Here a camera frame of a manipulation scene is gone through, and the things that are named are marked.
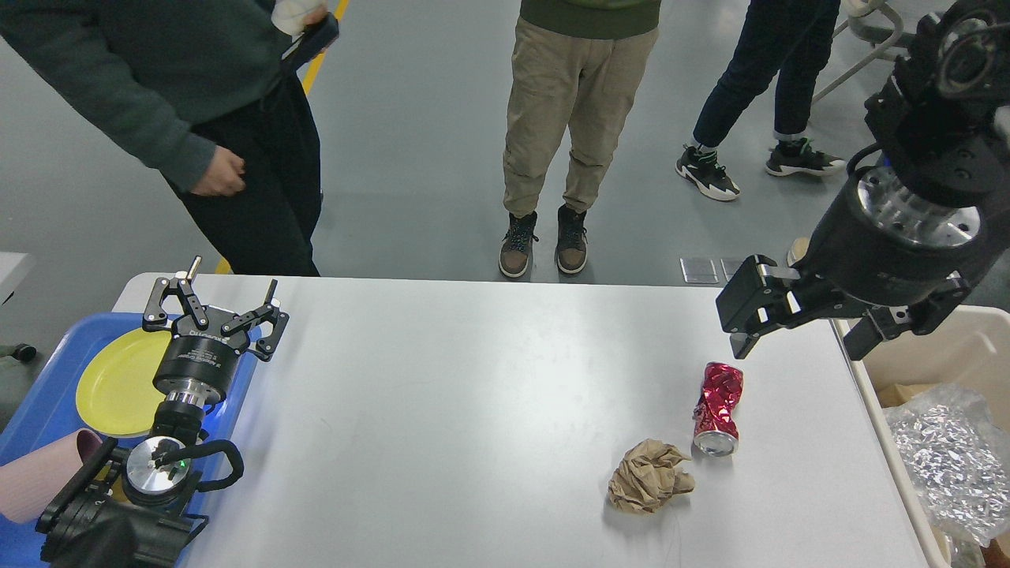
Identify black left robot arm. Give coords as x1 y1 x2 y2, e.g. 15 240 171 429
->
36 256 289 567

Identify person dark trousers black sneakers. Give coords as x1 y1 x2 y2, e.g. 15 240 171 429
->
675 1 845 202

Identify beige plastic bin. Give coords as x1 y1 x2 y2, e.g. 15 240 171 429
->
843 305 1009 567

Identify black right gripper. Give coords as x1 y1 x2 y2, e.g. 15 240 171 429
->
716 166 991 361

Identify grey office chair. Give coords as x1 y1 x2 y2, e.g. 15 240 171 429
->
813 1 952 103

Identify person green sweater khaki trousers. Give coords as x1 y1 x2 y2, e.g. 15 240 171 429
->
499 1 661 278

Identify pink mug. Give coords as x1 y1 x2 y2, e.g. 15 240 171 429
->
1 428 103 524

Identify brown paper ball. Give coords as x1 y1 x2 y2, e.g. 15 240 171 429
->
607 439 696 514

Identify person dark shoes far left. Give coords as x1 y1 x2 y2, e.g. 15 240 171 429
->
2 1 324 277

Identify yellow plastic plate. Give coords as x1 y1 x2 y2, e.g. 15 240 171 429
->
75 328 172 438

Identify white side table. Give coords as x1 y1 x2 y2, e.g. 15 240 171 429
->
0 251 36 305

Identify foil tray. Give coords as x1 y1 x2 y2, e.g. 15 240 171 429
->
883 383 1009 547

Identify blue plastic tray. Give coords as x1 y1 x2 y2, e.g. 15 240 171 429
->
1 312 260 567

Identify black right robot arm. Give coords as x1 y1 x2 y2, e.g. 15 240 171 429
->
716 1 1009 361

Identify brown paper bag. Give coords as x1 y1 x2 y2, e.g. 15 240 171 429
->
874 383 937 409

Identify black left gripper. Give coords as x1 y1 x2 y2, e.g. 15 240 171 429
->
141 256 290 404

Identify crushed red can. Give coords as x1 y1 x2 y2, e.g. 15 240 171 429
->
693 361 743 457

